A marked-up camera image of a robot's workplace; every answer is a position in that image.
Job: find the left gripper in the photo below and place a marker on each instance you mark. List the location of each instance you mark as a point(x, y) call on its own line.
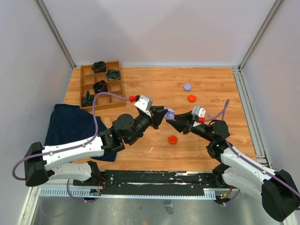
point(158, 113)

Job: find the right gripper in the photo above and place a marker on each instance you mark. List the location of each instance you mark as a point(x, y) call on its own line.
point(182, 126)

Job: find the purple earbud case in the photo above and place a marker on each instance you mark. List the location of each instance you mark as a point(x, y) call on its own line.
point(170, 114)
point(187, 87)

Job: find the orange earbud case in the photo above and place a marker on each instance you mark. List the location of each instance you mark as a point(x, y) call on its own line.
point(172, 139)
point(191, 98)

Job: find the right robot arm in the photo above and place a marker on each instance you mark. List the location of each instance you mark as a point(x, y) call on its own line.
point(275, 190)

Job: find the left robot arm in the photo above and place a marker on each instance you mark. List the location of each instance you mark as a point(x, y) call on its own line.
point(45, 163)

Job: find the wooden compartment tray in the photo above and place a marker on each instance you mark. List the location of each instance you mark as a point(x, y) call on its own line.
point(88, 78)

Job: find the rolled green patterned tie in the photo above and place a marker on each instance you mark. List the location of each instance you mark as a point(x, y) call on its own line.
point(113, 75)

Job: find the rolled black orange tie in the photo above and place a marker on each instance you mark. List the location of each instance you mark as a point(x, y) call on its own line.
point(101, 86)

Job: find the folded dark tie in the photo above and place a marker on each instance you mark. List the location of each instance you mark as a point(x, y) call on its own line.
point(88, 99)

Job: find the rolled black tie top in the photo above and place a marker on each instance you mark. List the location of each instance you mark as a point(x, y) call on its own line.
point(99, 67)

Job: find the dark blue cloth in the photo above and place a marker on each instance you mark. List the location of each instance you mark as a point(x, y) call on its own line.
point(69, 123)

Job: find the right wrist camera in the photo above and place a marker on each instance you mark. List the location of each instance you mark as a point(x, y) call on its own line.
point(198, 111)

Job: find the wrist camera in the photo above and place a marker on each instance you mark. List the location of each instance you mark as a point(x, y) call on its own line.
point(198, 111)
point(144, 104)

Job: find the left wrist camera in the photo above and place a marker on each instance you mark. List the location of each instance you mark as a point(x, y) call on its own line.
point(144, 104)

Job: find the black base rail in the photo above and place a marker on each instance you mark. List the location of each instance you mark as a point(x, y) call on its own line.
point(150, 183)

